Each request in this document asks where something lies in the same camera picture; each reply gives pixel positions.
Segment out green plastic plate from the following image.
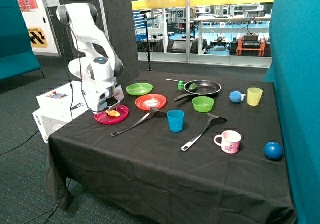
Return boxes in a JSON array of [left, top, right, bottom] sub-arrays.
[[126, 82, 153, 96]]

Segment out black spatula left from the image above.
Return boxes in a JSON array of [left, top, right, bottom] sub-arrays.
[[111, 107, 168, 137]]

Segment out black slotted spatula right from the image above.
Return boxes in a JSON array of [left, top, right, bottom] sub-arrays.
[[181, 113, 228, 151]]

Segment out black tablecloth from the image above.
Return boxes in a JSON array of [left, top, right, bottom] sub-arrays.
[[45, 72, 298, 224]]

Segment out green plastic bowl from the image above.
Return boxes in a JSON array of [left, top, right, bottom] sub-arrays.
[[192, 96, 215, 113]]

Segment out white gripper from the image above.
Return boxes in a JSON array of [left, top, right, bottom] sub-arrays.
[[87, 85, 124, 115]]

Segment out orange plastic plate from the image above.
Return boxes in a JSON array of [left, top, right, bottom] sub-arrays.
[[135, 94, 167, 111]]

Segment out blue rubber ball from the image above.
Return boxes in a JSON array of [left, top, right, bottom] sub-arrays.
[[264, 142, 284, 161]]

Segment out teal sofa left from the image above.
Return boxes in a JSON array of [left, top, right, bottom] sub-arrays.
[[0, 0, 42, 80]]

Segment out blue plastic cup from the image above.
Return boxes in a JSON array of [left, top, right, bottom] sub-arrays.
[[167, 109, 185, 132]]

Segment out pink white mug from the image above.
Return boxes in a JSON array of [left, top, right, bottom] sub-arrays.
[[214, 130, 242, 154]]

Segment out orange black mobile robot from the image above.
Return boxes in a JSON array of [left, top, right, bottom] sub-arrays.
[[236, 33, 266, 57]]

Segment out yellow plastic cup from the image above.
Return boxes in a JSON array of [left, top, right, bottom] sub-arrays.
[[247, 87, 263, 106]]

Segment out pink plastic plate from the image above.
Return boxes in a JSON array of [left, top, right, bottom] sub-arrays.
[[94, 105, 129, 125]]

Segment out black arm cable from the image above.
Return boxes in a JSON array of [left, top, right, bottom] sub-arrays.
[[61, 21, 93, 121]]

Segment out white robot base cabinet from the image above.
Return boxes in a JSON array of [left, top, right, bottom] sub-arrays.
[[33, 81, 98, 143]]

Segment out yellow toy potato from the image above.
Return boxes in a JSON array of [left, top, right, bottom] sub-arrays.
[[109, 110, 121, 117]]

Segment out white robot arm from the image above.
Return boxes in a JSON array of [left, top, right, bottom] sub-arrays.
[[56, 3, 124, 114]]

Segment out teal partition right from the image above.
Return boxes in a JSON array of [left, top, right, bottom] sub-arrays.
[[265, 0, 320, 224]]

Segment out blue plush ball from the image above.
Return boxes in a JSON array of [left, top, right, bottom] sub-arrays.
[[229, 91, 246, 103]]

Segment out green toy pepper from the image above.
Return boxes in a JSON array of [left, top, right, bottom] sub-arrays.
[[188, 83, 198, 92]]

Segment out yellow black hazard sign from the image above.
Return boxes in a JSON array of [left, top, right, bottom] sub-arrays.
[[28, 27, 48, 48]]

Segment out black frying pan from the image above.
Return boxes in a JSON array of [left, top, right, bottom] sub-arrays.
[[173, 80, 222, 101]]

